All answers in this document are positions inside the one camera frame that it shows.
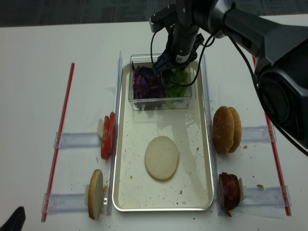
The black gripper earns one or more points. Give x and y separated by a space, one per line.
182 43

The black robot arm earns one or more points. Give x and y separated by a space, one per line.
280 73

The green lettuce pile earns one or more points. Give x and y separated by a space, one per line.
180 77

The rear red tomato slice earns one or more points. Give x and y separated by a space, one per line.
111 130

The red tomato slice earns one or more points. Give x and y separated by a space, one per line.
111 130
105 142

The white tomato pusher block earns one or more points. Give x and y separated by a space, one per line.
100 129

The front red tomato slice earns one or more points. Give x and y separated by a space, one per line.
105 142

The brown meat patty stack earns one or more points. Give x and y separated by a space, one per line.
229 192

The clear plastic container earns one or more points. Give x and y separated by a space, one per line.
159 103

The purple shredded cabbage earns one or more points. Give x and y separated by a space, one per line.
146 85

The front sesame bun top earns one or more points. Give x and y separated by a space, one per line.
223 129

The sesame bun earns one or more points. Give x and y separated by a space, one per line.
237 130
223 129

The rear sesame bun top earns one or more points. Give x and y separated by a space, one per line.
237 130

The bottom bun slice on tray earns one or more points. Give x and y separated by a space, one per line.
161 158

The right red strip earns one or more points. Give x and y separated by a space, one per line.
276 163

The red strip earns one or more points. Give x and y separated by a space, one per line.
55 154
276 163

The silver metal tray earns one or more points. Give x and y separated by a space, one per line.
191 186

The white patty pusher block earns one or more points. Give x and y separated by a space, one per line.
243 193

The upright bun slice left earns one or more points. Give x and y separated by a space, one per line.
95 194

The left red strip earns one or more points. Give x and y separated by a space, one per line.
55 154

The black object bottom left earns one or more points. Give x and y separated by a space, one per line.
15 221

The clear vertical rail right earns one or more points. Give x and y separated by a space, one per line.
212 150

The clear vertical rail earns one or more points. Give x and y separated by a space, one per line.
109 205
212 150

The clear rail upper right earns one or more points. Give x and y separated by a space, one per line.
264 134

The clear vertical rail left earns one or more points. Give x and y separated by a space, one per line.
109 205

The clear rail upper left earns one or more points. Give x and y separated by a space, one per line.
65 140

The clear rail lower right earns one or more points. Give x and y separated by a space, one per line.
268 196

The clear rail lower left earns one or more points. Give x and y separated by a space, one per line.
54 203

